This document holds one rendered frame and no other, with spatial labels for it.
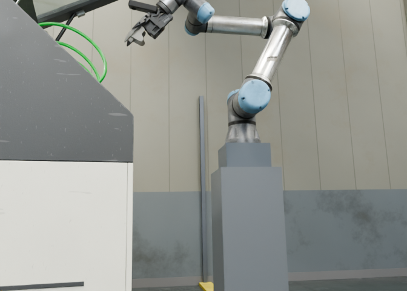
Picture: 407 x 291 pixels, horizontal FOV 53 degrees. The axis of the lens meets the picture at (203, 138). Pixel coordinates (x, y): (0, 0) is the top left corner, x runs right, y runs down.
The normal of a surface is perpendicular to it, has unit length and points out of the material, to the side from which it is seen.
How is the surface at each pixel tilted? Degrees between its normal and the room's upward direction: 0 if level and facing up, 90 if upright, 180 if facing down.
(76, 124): 90
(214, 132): 90
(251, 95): 97
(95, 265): 90
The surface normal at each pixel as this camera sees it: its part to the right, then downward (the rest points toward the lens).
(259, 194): 0.15, -0.20
